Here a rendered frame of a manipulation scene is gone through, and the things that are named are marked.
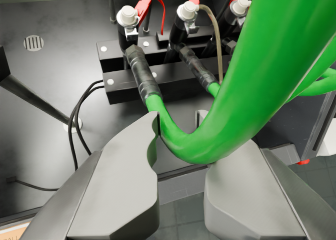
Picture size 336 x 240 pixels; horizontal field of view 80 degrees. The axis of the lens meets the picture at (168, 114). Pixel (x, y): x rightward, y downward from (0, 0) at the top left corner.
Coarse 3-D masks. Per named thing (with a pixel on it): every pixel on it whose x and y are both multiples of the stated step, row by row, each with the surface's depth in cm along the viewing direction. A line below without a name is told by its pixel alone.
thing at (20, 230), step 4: (20, 224) 31; (20, 228) 30; (24, 228) 30; (8, 232) 29; (12, 232) 30; (16, 232) 30; (20, 232) 30; (0, 236) 29; (4, 236) 29; (8, 236) 29; (12, 236) 29; (16, 236) 29
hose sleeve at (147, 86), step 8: (136, 56) 22; (136, 64) 21; (144, 64) 21; (136, 72) 20; (144, 72) 19; (136, 80) 19; (144, 80) 18; (152, 80) 18; (144, 88) 18; (152, 88) 17; (144, 96) 17; (160, 96) 18; (144, 104) 18
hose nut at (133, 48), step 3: (132, 45) 23; (135, 45) 23; (129, 48) 23; (132, 48) 23; (135, 48) 23; (138, 48) 23; (141, 48) 24; (126, 51) 23; (129, 51) 23; (132, 51) 22; (135, 51) 23; (138, 51) 23; (141, 51) 23; (126, 54) 24; (129, 54) 23; (144, 57) 23; (129, 63) 23
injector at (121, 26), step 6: (120, 12) 25; (138, 18) 26; (120, 24) 25; (126, 24) 25; (132, 24) 25; (138, 24) 26; (120, 30) 26; (120, 36) 28; (120, 42) 29; (126, 42) 28; (132, 42) 29; (120, 48) 31; (126, 48) 30; (126, 60) 34; (126, 66) 37
